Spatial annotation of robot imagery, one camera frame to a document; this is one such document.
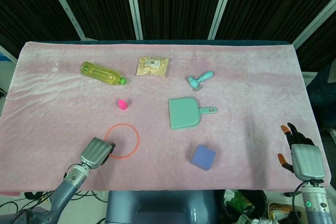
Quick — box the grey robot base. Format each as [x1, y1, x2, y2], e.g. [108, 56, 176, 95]
[104, 190, 219, 224]

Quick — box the pink table cloth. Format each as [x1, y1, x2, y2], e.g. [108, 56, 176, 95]
[0, 40, 331, 194]

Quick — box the snack packet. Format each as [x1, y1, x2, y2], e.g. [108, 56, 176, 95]
[135, 56, 169, 78]

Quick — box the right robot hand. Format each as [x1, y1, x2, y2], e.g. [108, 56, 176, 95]
[278, 122, 326, 180]

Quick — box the teal toy hammer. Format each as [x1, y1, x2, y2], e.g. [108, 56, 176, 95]
[186, 70, 215, 91]

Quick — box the black trash bin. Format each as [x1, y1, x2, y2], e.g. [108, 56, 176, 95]
[223, 189, 267, 224]

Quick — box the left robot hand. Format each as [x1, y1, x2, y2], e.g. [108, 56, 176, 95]
[79, 137, 117, 168]

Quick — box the yellow plastic bottle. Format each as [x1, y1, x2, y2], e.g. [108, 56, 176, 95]
[79, 61, 128, 86]

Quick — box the orange ring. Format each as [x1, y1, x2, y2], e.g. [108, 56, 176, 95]
[104, 123, 140, 160]

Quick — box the teal dustpan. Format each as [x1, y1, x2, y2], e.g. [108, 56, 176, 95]
[167, 97, 218, 130]

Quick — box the blue cube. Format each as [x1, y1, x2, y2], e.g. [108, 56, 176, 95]
[191, 144, 217, 171]

